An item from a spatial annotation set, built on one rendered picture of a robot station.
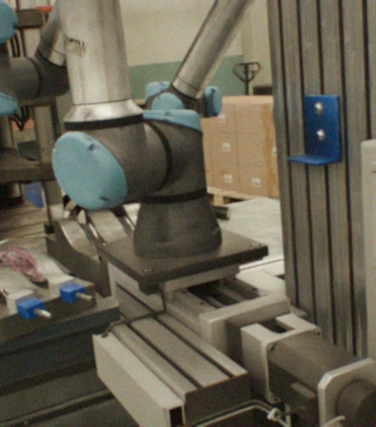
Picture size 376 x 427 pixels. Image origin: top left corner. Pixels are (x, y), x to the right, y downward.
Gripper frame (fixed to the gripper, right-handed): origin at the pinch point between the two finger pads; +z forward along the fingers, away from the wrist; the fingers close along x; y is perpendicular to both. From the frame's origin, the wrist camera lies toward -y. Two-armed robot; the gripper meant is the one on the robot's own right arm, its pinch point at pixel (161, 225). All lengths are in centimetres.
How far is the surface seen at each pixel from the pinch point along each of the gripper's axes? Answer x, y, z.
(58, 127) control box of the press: -2, -81, -33
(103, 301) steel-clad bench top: -17.1, 2.8, 17.1
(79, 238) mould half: -14.8, -21.6, 3.4
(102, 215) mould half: -5.7, -27.7, -2.2
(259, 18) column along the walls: 451, -637, -241
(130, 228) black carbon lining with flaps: 0.1, -21.5, 1.7
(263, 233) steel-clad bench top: 42.1, -17.8, 5.6
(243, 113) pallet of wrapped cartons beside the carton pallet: 226, -325, -70
